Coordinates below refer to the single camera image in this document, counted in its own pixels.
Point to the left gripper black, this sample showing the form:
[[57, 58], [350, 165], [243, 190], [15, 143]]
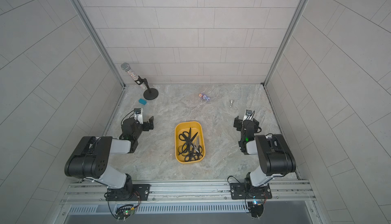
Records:
[[148, 123]]

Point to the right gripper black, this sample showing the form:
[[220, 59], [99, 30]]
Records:
[[238, 123]]

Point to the yellow plastic storage box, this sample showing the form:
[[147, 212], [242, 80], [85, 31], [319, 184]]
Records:
[[195, 128]]

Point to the all black scissors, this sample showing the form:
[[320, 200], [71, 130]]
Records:
[[187, 138]]

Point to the silver blade black scissors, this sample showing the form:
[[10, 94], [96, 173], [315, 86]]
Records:
[[191, 151]]

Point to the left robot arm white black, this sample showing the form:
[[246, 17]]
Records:
[[90, 160]]

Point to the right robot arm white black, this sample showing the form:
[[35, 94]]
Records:
[[275, 160]]

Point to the teal eraser block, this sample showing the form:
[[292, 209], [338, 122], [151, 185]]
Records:
[[142, 101]]

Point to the purple toy figure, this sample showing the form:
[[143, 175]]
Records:
[[204, 97]]

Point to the glitter silver microphone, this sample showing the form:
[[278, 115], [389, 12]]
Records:
[[132, 72]]

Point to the right circuit board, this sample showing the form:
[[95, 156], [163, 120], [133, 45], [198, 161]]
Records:
[[255, 209]]

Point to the circuit board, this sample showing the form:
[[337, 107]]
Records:
[[124, 212], [255, 209]]

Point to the left circuit board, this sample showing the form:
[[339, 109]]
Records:
[[124, 212]]

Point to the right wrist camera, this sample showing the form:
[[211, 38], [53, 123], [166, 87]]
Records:
[[248, 115]]

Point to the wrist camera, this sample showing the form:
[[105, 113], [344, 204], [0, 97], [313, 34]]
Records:
[[248, 115], [138, 115]]

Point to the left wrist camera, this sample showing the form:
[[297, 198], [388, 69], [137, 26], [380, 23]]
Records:
[[138, 115]]

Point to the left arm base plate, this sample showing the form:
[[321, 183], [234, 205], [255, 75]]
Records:
[[139, 192]]

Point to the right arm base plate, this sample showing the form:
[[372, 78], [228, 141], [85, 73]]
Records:
[[239, 191]]

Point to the aluminium frame rail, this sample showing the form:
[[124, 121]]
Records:
[[187, 191]]

